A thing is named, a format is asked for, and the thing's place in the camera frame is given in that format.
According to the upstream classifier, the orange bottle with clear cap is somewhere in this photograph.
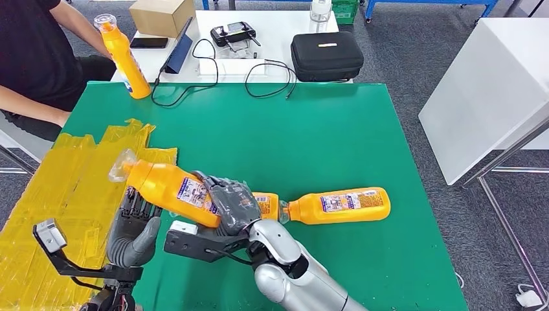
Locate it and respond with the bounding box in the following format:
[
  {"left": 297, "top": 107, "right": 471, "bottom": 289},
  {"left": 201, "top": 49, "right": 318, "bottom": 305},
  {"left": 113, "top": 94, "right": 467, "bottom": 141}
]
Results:
[
  {"left": 252, "top": 192, "right": 281, "bottom": 222},
  {"left": 93, "top": 13, "right": 152, "bottom": 100},
  {"left": 107, "top": 148, "right": 222, "bottom": 229},
  {"left": 278, "top": 187, "right": 392, "bottom": 225}
]

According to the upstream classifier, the white stool with metal legs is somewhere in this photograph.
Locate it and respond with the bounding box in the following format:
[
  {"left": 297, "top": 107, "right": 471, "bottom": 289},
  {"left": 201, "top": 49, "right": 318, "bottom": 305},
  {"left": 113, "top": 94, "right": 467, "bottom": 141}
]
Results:
[{"left": 0, "top": 109, "right": 54, "bottom": 175}]

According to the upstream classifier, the person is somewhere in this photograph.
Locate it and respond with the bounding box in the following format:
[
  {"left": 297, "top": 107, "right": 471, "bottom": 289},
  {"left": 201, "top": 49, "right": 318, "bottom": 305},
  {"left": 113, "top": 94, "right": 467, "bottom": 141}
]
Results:
[{"left": 0, "top": 0, "right": 117, "bottom": 143}]

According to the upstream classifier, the tablet in blue case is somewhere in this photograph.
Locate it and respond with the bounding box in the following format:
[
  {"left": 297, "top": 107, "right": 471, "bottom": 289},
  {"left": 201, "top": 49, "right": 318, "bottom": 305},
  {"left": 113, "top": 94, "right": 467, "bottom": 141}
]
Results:
[{"left": 160, "top": 16, "right": 194, "bottom": 75}]

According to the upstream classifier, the clear plastic bag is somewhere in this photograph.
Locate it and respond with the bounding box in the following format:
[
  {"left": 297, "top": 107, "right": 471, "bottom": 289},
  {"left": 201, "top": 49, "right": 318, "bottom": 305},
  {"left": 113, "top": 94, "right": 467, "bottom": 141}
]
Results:
[{"left": 216, "top": 40, "right": 260, "bottom": 60}]

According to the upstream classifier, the blue metal frame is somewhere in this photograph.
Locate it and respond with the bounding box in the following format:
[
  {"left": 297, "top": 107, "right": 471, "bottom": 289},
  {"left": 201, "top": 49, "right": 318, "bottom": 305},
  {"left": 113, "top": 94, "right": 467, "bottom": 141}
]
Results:
[{"left": 363, "top": 0, "right": 500, "bottom": 25}]

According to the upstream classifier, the clear plastic bottle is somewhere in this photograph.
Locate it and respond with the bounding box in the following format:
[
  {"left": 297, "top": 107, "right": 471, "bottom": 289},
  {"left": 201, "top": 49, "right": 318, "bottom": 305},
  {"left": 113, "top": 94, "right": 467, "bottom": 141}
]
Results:
[{"left": 309, "top": 0, "right": 333, "bottom": 34}]

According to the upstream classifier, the white power adapter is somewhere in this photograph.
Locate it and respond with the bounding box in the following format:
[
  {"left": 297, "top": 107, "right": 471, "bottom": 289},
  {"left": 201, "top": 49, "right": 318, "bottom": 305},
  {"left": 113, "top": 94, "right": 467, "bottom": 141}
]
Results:
[{"left": 514, "top": 284, "right": 544, "bottom": 310}]

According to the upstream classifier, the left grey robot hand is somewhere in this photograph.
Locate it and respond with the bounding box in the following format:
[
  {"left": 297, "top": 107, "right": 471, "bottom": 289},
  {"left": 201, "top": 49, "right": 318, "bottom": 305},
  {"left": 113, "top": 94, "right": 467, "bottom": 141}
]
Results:
[{"left": 106, "top": 187, "right": 163, "bottom": 269}]

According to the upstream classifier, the black smartphone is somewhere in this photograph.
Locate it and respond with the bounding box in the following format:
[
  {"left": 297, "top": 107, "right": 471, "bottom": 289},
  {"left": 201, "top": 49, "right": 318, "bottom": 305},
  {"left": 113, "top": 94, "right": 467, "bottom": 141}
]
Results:
[{"left": 129, "top": 36, "right": 170, "bottom": 49}]

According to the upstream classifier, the black remote controller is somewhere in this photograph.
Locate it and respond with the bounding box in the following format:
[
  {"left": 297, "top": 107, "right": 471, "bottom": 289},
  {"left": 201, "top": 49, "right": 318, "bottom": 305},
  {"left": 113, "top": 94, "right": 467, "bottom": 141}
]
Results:
[{"left": 209, "top": 21, "right": 262, "bottom": 47}]

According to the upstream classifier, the black zip case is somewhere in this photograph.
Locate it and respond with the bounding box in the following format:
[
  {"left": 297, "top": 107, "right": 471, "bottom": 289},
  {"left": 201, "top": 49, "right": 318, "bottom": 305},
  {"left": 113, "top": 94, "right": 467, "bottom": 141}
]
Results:
[{"left": 290, "top": 30, "right": 365, "bottom": 83}]

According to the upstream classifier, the yellow tape patch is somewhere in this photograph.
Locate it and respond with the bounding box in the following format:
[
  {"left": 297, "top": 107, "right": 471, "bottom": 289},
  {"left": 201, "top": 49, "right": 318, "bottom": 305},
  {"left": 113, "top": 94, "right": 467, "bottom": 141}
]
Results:
[{"left": 0, "top": 118, "right": 179, "bottom": 311}]

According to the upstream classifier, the white desk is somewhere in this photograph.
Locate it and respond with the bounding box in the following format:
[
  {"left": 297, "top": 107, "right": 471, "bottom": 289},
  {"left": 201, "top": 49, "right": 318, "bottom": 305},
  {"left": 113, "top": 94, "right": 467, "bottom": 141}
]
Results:
[{"left": 110, "top": 9, "right": 353, "bottom": 84}]

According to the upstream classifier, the large white table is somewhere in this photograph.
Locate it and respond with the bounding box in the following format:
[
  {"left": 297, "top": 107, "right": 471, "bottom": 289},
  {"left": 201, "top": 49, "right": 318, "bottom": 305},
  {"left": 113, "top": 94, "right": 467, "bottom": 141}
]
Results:
[{"left": 418, "top": 17, "right": 549, "bottom": 306}]

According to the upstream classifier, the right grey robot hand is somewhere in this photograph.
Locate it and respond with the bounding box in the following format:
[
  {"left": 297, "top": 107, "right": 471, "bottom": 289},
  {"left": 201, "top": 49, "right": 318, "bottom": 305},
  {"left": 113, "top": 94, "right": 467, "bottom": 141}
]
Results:
[{"left": 192, "top": 170, "right": 262, "bottom": 237}]

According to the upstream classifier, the long black cable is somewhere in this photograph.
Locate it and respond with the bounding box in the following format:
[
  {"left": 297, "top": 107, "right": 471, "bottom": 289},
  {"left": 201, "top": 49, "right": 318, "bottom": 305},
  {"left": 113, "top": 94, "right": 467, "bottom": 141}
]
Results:
[{"left": 150, "top": 38, "right": 219, "bottom": 108}]

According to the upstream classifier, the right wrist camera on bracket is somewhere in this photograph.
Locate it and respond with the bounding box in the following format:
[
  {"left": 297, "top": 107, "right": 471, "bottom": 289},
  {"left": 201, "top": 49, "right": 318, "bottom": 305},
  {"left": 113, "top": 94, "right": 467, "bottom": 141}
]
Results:
[{"left": 163, "top": 220, "right": 258, "bottom": 264}]

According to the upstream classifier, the short black cable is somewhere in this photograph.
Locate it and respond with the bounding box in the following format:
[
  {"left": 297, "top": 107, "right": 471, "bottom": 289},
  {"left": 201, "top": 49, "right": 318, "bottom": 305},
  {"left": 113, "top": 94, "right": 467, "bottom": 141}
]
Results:
[{"left": 244, "top": 58, "right": 298, "bottom": 100}]

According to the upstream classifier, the brown cardboard box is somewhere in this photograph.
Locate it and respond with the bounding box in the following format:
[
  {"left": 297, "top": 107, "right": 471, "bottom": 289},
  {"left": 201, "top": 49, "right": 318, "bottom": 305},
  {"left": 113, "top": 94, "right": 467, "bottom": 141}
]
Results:
[{"left": 128, "top": 0, "right": 197, "bottom": 39}]

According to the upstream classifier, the green plastic crate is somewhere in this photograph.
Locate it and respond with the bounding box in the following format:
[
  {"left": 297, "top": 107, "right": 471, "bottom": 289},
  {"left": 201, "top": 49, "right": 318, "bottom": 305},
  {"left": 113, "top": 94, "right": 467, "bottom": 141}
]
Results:
[{"left": 331, "top": 0, "right": 360, "bottom": 25}]

